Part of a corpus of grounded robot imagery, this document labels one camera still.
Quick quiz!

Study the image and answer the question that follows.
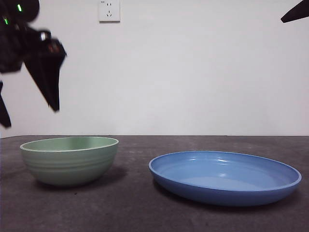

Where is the green ribbed bowl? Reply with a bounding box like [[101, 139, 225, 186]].
[[19, 136, 120, 187]]

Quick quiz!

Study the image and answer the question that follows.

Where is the blue round plate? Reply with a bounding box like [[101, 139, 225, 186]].
[[148, 150, 302, 207]]

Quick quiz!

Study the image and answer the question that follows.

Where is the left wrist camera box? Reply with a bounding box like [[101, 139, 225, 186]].
[[36, 29, 53, 42]]

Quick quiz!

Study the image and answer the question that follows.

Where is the white wall socket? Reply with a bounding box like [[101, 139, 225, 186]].
[[98, 0, 121, 24]]

